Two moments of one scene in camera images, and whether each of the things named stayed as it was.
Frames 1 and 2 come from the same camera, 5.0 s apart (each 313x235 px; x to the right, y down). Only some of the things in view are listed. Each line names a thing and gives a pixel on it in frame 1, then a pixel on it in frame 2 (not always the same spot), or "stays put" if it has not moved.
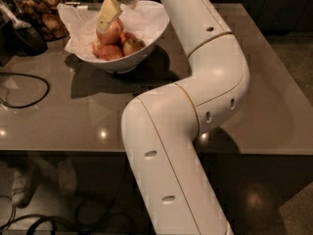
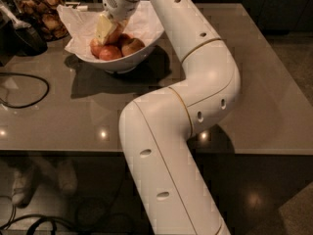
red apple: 129,35 to 121,39
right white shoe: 67,175 stays put
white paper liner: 142,19 stays put
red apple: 111,52 stays put
